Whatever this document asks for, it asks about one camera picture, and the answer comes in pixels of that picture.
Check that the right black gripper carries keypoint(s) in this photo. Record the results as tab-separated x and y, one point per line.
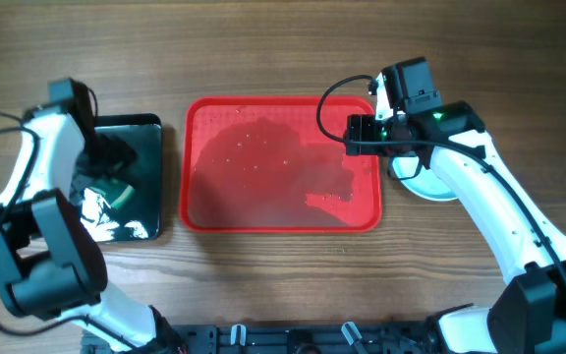
361	128

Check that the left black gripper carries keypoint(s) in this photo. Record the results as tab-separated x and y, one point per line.
121	157

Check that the white plate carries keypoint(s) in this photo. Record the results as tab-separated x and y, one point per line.
418	180

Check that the green yellow sponge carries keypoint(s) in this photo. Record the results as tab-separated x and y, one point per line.
114	192

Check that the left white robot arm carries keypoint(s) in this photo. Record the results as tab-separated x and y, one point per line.
50	266

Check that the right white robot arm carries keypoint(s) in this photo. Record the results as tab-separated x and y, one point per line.
451	141

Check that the black water tray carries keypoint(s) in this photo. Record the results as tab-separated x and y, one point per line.
139	219

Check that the red plastic tray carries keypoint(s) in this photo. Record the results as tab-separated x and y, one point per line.
260	164

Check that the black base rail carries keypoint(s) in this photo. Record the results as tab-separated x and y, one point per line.
389	338

